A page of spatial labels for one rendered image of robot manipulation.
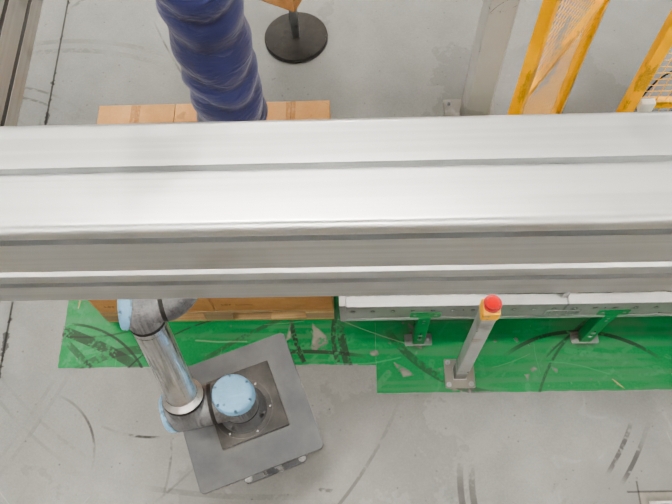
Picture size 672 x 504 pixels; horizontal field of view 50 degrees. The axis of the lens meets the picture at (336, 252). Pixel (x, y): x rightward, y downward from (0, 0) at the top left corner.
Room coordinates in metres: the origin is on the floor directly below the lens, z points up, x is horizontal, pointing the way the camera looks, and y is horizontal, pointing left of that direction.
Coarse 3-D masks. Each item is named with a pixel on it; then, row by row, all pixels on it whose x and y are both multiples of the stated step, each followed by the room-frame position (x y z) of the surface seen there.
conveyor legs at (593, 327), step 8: (416, 320) 1.08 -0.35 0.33; (592, 320) 1.03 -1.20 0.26; (416, 328) 1.06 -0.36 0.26; (424, 328) 1.06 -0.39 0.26; (584, 328) 1.03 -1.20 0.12; (592, 328) 1.00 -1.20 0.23; (600, 328) 1.00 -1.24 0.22; (416, 336) 1.06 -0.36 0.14; (424, 336) 1.06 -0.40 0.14; (584, 336) 1.00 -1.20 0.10; (592, 336) 0.99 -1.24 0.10
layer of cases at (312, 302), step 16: (112, 112) 2.27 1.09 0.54; (128, 112) 2.26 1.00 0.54; (144, 112) 2.25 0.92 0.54; (160, 112) 2.24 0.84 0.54; (176, 112) 2.23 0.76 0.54; (192, 112) 2.23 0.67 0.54; (272, 112) 2.18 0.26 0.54; (288, 112) 2.18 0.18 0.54; (304, 112) 2.17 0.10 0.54; (320, 112) 2.16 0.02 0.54; (96, 304) 1.32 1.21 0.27; (112, 304) 1.32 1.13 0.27; (208, 304) 1.28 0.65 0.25; (224, 304) 1.28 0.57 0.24; (240, 304) 1.27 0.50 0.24; (256, 304) 1.27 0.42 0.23; (272, 304) 1.26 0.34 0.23; (288, 304) 1.25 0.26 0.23; (304, 304) 1.25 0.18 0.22; (320, 304) 1.24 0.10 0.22
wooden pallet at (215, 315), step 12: (192, 312) 1.29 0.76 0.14; (204, 312) 1.28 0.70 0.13; (216, 312) 1.28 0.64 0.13; (228, 312) 1.27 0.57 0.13; (240, 312) 1.27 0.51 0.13; (252, 312) 1.30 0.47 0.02; (264, 312) 1.30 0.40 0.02; (276, 312) 1.29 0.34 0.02; (288, 312) 1.29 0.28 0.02; (300, 312) 1.28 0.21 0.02; (312, 312) 1.24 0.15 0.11; (324, 312) 1.24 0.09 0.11
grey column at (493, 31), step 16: (496, 0) 2.31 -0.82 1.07; (512, 0) 2.31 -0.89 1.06; (480, 16) 2.45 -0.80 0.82; (496, 16) 2.31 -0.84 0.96; (512, 16) 2.31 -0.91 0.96; (480, 32) 2.38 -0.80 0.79; (496, 32) 2.31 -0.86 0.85; (480, 48) 2.32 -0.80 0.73; (496, 48) 2.31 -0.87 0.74; (480, 64) 2.32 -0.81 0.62; (496, 64) 2.31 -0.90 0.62; (480, 80) 2.31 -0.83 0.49; (496, 80) 2.31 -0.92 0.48; (464, 96) 2.43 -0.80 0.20; (480, 96) 2.31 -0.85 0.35; (448, 112) 2.46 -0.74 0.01; (464, 112) 2.35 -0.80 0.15; (480, 112) 2.31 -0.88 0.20
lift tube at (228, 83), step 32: (160, 0) 1.37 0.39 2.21; (192, 0) 1.34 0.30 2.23; (224, 0) 1.36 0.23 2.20; (192, 32) 1.33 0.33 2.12; (224, 32) 1.35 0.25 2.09; (192, 64) 1.34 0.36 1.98; (224, 64) 1.34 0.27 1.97; (256, 64) 1.43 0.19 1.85; (192, 96) 1.39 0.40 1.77; (224, 96) 1.33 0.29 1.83; (256, 96) 1.39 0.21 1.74
